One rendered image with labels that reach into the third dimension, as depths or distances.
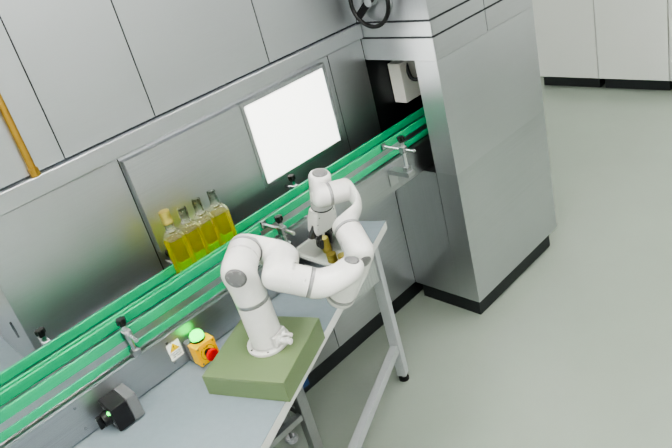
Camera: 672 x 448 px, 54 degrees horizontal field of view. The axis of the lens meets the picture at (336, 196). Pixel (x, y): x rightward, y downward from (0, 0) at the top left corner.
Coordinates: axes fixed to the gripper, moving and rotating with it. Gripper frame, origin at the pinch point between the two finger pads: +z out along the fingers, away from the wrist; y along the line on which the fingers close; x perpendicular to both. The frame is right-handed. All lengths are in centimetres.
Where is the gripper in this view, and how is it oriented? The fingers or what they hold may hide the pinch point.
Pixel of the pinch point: (324, 240)
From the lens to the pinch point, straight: 230.6
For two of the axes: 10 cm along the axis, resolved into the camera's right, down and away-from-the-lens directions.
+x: 7.1, 4.0, -5.8
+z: 0.4, 8.0, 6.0
